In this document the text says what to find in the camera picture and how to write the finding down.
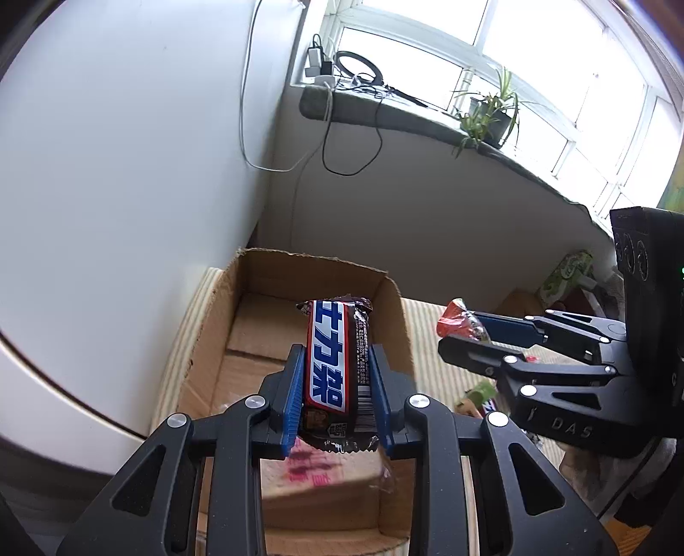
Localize red snack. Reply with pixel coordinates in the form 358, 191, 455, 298
436, 298, 490, 343

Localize packaged toast bread slice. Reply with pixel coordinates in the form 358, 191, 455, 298
261, 439, 395, 499

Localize large Snickers bar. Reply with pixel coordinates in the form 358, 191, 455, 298
298, 296, 379, 453

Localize green wrapped candy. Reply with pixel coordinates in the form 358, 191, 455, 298
454, 381, 497, 418

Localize striped table cloth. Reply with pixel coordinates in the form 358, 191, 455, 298
154, 266, 568, 556

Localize green tissue pack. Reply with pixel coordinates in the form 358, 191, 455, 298
537, 250, 593, 309

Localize brown cardboard box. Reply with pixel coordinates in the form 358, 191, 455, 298
149, 245, 423, 556

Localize potted green plant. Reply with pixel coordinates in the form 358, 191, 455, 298
453, 66, 521, 157

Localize white power strip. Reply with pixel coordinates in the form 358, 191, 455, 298
304, 34, 336, 90

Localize black ring cable coil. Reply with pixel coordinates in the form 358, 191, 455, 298
333, 50, 429, 108

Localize white cable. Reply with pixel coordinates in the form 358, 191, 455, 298
236, 0, 335, 175

